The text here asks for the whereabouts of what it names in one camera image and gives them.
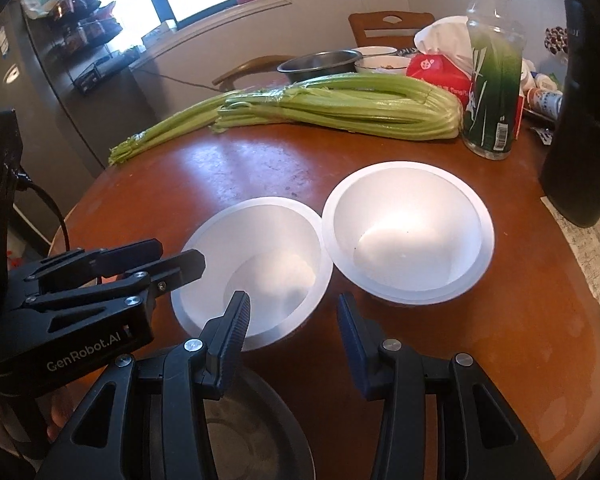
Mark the wooden chair with cutout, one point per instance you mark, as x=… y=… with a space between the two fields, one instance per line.
x=375 y=27

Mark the white bowl with food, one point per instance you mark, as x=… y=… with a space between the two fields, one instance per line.
x=382 y=64

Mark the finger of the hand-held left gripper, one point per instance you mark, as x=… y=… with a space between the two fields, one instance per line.
x=172 y=267
x=130 y=255

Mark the stainless steel bowl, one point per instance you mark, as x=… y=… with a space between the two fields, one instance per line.
x=320 y=62

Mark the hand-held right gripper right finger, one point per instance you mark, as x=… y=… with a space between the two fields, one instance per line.
x=352 y=347

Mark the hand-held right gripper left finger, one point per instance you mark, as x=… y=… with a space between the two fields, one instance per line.
x=232 y=342

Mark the red tissue pack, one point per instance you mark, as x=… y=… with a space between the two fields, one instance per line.
x=437 y=74

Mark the curved-back wooden chair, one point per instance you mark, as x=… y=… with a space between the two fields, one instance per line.
x=250 y=67

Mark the thick celery bunch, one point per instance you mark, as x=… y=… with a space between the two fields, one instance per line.
x=355 y=105

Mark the white medicine bottle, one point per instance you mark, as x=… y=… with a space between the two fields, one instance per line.
x=545 y=102

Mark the clear bottle with green label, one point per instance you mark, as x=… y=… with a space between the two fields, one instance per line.
x=490 y=110

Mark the white plastic bowl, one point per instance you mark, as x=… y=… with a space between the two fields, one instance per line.
x=405 y=210
x=265 y=235

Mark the thin celery bunch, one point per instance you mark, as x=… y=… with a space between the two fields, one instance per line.
x=170 y=122

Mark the white box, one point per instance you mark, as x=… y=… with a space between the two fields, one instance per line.
x=159 y=31

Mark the black thermos bottle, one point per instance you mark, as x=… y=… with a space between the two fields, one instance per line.
x=580 y=110

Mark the white enamel bowl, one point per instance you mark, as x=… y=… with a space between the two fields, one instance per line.
x=375 y=51

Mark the person's left hand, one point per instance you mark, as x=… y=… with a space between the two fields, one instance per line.
x=60 y=412

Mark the grey refrigerator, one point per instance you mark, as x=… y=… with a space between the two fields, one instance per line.
x=45 y=85

